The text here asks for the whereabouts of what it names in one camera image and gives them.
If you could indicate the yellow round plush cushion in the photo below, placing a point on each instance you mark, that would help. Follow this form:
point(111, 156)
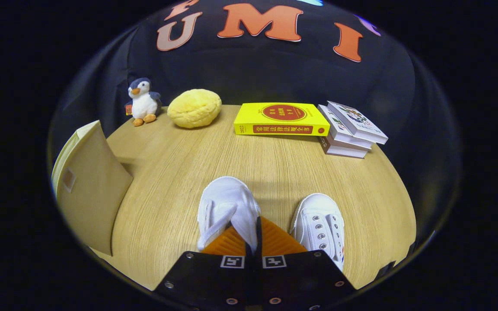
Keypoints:
point(193, 108)

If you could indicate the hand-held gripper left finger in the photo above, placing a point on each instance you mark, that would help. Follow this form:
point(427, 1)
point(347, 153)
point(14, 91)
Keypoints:
point(214, 280)

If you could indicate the beige storage box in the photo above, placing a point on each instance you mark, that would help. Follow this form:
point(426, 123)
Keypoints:
point(89, 190)

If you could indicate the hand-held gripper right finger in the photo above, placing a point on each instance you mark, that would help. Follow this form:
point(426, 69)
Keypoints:
point(258, 242)

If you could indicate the yellow book red label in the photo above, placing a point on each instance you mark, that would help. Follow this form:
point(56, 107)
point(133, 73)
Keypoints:
point(281, 114)

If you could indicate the white shoe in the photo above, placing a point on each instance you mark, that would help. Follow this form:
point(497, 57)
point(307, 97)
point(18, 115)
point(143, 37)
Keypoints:
point(318, 224)
point(231, 198)

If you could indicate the penguin plush toy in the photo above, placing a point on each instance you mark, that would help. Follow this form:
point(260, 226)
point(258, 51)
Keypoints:
point(144, 106)

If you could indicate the white illustrated book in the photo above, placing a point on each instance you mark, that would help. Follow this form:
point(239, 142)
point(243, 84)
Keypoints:
point(337, 129)
point(357, 121)

